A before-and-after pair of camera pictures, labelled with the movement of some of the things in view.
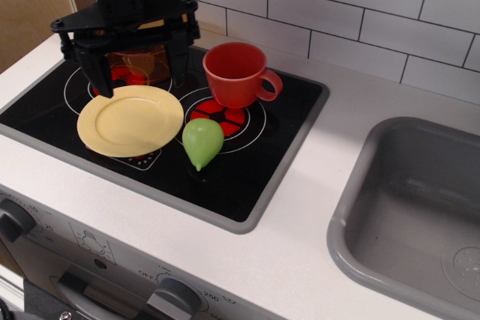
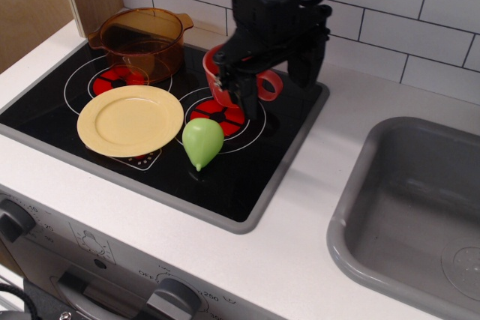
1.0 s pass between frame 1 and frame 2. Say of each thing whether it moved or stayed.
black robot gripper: moved
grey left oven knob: stayed
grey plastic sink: stayed
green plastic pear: stayed
